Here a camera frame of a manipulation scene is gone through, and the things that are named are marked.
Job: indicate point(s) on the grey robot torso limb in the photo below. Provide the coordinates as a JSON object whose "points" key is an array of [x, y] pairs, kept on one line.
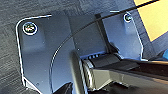
{"points": [[116, 71]]}

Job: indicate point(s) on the round yellow-ringed base marker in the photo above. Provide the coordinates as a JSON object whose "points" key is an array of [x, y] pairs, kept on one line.
{"points": [[127, 17]]}

